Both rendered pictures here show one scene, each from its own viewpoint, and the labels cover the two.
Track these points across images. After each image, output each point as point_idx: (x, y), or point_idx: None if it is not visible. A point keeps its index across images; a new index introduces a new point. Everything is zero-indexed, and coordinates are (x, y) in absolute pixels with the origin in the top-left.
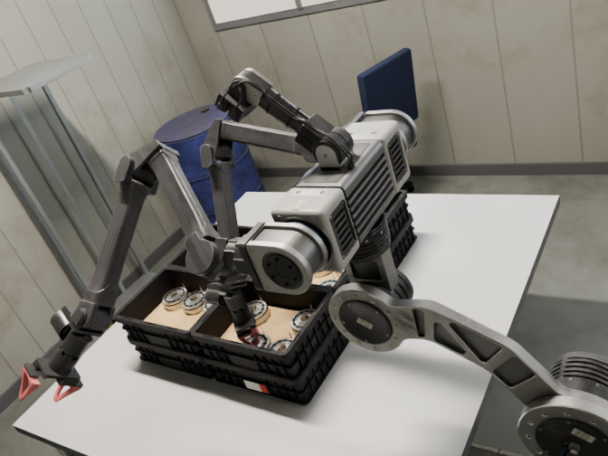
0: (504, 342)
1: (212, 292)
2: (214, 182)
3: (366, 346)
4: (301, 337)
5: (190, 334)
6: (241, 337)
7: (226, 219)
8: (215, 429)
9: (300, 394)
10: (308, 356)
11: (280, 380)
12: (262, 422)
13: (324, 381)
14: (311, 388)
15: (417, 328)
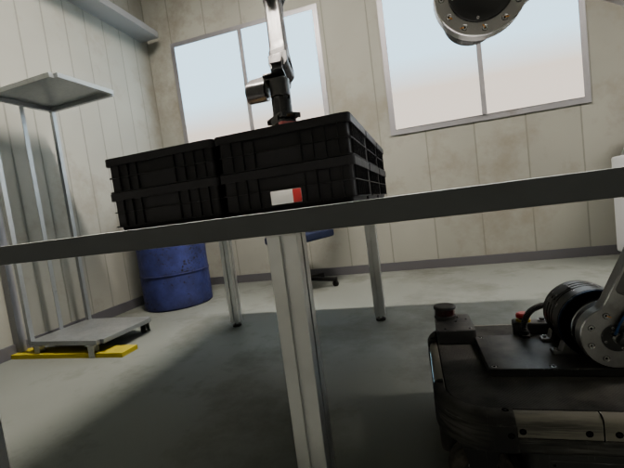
0: None
1: (254, 83)
2: (269, 6)
3: (474, 29)
4: (355, 121)
5: (213, 142)
6: (284, 120)
7: (280, 26)
8: (240, 215)
9: (350, 183)
10: (357, 151)
11: (329, 162)
12: (305, 207)
13: (362, 200)
14: (357, 188)
15: None
